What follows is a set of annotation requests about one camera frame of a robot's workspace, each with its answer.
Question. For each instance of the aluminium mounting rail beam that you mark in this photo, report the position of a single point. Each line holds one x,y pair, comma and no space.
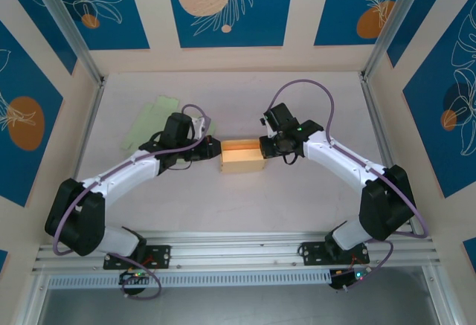
238,250

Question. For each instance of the aluminium lower frame post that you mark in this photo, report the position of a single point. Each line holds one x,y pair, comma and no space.
442,302
31,302

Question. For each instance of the light green paper box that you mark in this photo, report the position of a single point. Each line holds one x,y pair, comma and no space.
148,124

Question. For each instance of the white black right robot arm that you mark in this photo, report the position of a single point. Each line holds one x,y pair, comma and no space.
386,206

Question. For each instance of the orange paper box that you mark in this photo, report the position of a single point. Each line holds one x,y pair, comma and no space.
241,161

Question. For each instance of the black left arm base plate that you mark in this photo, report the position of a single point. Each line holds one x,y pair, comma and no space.
163,256

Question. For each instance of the blue floral printed mat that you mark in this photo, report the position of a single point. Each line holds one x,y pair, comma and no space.
260,24

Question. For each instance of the blue floral wall poster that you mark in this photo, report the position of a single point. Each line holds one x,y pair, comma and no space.
3,262
22,176
334,12
427,154
37,24
111,31
470,250
427,24

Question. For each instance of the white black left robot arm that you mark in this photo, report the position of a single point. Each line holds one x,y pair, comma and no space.
74,224

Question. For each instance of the aluminium table side rail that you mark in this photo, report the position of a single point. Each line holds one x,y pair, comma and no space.
378,124
90,124

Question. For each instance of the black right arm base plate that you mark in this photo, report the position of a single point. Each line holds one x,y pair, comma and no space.
310,254

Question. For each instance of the grey metal panel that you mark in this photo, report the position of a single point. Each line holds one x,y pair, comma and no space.
238,306

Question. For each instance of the black controller board green light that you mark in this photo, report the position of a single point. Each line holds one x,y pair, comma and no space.
342,278
130,276

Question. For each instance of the aluminium corner post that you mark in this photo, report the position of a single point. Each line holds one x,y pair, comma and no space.
63,16
401,12

